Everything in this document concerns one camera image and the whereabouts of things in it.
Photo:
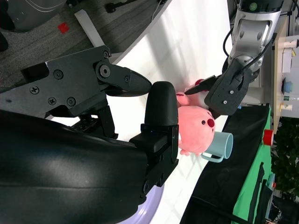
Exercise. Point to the black backdrop cloth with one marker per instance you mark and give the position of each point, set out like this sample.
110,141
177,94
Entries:
222,175

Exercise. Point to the purple plate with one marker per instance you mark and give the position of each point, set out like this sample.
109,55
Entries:
151,205

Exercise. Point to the green potted plant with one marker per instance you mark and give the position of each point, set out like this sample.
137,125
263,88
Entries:
286,163

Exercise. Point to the pink plush beaver doll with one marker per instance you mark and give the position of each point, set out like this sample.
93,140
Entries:
194,133

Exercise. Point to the white table leg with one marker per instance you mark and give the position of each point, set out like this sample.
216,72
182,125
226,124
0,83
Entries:
90,29

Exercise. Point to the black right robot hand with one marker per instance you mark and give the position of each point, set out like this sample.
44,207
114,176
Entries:
70,163

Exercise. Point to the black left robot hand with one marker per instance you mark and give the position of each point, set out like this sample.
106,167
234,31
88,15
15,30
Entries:
227,93

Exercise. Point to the teal plastic mug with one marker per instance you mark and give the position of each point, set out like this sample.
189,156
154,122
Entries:
220,142

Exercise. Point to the green cloth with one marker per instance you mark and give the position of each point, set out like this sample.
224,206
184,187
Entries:
254,177

